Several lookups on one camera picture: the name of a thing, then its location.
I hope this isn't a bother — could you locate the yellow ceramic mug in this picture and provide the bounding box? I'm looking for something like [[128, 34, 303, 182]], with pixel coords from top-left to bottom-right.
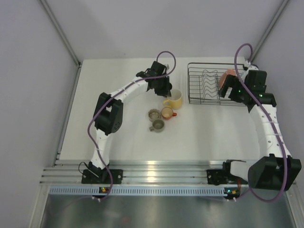
[[163, 89, 183, 110]]

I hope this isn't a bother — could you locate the pink ceramic mug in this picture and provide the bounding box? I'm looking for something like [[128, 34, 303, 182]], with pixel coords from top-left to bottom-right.
[[218, 69, 236, 89]]

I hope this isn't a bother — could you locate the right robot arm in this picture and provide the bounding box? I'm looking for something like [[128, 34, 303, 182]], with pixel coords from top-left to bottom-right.
[[218, 67, 302, 190]]

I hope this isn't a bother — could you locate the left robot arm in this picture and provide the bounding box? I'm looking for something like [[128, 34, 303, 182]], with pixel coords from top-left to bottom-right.
[[87, 61, 172, 183]]

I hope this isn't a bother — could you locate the small orange cup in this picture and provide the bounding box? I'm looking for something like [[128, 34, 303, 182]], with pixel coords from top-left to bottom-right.
[[161, 107, 177, 120]]

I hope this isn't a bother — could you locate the fluted beige small cup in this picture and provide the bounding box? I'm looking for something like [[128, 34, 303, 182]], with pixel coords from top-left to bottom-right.
[[148, 109, 162, 122]]

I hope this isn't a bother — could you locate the grey-brown stoneware cup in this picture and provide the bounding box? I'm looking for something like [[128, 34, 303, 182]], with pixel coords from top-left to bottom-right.
[[149, 119, 165, 133]]

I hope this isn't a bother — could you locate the grey wire dish rack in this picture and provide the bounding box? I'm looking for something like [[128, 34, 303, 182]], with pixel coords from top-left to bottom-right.
[[188, 62, 243, 106]]

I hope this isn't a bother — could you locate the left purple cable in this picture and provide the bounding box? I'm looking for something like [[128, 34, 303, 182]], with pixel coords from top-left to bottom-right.
[[87, 50, 176, 200]]

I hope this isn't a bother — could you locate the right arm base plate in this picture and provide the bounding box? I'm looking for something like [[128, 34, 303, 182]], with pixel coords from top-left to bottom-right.
[[206, 169, 248, 186]]

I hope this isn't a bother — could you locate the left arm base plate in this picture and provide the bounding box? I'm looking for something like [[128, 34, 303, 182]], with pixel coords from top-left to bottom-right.
[[81, 169, 123, 184]]

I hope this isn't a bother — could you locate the aluminium mounting rail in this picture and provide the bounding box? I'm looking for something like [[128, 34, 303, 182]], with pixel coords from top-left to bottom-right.
[[39, 160, 223, 186]]

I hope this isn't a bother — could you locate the perforated cable duct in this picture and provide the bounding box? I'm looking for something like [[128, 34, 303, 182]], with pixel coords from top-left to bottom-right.
[[49, 186, 232, 197]]

